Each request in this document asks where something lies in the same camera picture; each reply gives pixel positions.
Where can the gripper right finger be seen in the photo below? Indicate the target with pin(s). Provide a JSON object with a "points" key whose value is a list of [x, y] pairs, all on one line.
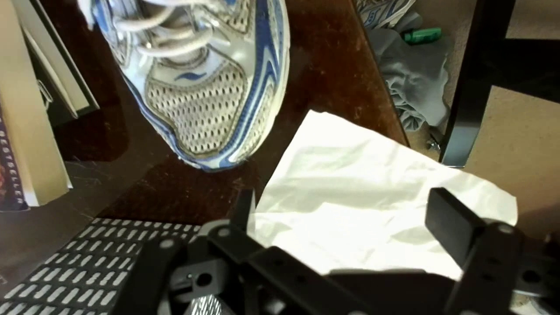
{"points": [[494, 258]]}

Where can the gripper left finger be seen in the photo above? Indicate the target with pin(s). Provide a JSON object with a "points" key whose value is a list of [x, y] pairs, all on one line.
{"points": [[245, 258]]}

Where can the white crumpled paper sheet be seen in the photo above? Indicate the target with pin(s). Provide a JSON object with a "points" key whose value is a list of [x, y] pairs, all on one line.
{"points": [[350, 188]]}

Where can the white and blue sneaker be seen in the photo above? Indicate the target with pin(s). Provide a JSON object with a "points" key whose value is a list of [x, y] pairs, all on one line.
{"points": [[205, 100], [385, 11]]}

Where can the black perforated mat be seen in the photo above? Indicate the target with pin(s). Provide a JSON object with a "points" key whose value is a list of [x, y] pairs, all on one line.
{"points": [[65, 273]]}

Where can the grey cloth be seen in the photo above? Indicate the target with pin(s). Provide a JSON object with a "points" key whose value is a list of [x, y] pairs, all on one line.
{"points": [[415, 78]]}

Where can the green marker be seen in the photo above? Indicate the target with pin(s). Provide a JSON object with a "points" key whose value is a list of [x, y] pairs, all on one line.
{"points": [[422, 35]]}

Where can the book with patterned cover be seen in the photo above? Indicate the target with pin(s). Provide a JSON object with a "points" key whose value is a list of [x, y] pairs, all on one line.
{"points": [[8, 179]]}

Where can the beige book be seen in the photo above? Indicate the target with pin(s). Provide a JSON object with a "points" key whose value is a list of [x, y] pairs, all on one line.
{"points": [[26, 122]]}

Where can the black-edged beige board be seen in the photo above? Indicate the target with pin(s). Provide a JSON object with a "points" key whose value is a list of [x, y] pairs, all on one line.
{"points": [[57, 57]]}

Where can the black furniture frame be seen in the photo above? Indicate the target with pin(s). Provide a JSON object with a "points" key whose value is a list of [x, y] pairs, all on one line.
{"points": [[470, 87]]}

